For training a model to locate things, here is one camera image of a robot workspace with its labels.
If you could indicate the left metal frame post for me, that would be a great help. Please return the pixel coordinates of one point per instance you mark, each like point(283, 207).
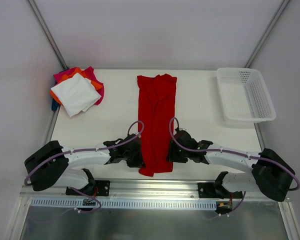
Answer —
point(47, 33)

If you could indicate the right metal frame post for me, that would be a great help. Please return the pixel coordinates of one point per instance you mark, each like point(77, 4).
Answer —
point(267, 32)

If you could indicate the pink folded t shirt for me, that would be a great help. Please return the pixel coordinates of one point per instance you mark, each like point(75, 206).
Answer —
point(86, 73)

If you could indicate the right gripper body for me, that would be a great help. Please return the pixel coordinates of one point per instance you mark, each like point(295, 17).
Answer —
point(175, 149)

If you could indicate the metal frame post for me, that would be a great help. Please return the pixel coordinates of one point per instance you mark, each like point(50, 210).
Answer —
point(267, 32)
point(47, 33)

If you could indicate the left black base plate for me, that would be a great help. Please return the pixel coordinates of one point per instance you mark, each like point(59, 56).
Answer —
point(100, 187)

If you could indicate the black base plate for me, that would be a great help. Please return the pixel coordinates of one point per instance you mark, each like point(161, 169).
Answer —
point(100, 187)
point(213, 190)

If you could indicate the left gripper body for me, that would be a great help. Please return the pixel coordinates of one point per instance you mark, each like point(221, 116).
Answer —
point(137, 155)

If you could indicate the aluminium mounting rail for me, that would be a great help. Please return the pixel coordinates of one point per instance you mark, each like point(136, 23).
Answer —
point(147, 189)

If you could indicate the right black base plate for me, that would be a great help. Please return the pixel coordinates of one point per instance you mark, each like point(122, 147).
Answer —
point(213, 190)

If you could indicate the white folded t shirt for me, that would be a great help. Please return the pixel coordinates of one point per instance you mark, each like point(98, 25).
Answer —
point(76, 94)

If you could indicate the white plastic basket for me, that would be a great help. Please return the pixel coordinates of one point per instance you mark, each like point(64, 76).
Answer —
point(244, 96)

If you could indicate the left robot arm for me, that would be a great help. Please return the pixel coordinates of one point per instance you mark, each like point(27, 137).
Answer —
point(55, 165)

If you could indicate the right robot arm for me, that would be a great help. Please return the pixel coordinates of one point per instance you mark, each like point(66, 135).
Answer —
point(265, 172)

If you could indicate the red t shirt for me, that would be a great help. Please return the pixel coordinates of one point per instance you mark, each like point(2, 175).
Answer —
point(156, 107)

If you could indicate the blue folded t shirt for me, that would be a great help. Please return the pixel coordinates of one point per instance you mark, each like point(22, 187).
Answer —
point(54, 105)

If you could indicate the white slotted cable duct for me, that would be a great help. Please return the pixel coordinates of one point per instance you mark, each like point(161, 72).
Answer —
point(147, 204)

